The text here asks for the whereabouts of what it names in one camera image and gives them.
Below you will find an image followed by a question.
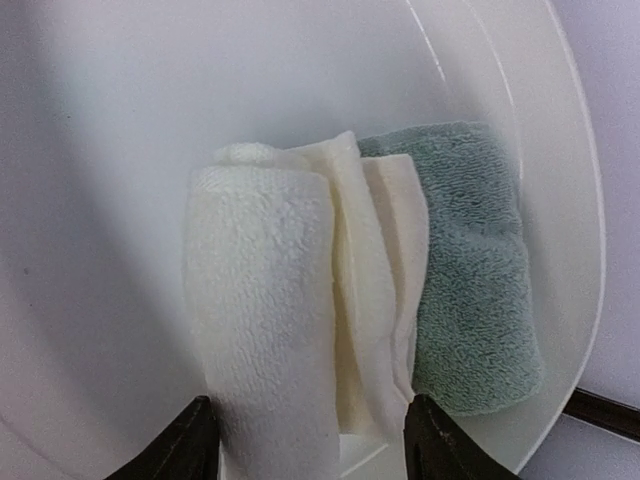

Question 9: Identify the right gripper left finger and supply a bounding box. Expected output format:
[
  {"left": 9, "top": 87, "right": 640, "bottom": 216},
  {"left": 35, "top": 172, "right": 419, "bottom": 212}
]
[{"left": 112, "top": 396, "right": 220, "bottom": 480}]

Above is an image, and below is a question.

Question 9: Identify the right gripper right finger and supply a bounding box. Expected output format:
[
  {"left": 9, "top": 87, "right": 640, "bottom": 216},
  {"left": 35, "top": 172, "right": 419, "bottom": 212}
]
[{"left": 404, "top": 395, "right": 510, "bottom": 480}]

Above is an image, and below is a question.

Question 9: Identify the mint green panda towel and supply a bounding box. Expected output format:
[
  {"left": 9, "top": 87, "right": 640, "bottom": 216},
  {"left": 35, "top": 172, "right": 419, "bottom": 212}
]
[{"left": 358, "top": 122, "right": 543, "bottom": 416}]

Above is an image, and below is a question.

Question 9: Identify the cream white towel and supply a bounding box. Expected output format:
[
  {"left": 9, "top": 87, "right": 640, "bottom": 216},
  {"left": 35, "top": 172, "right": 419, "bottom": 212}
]
[{"left": 183, "top": 132, "right": 429, "bottom": 479}]

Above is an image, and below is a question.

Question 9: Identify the white plastic basin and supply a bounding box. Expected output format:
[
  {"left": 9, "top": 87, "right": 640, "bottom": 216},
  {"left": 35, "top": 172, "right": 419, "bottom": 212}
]
[{"left": 1, "top": 1, "right": 605, "bottom": 479}]

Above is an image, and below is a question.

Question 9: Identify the right black frame post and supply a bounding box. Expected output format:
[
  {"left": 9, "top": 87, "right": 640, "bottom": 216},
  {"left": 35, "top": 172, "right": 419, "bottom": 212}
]
[{"left": 563, "top": 388, "right": 640, "bottom": 443}]

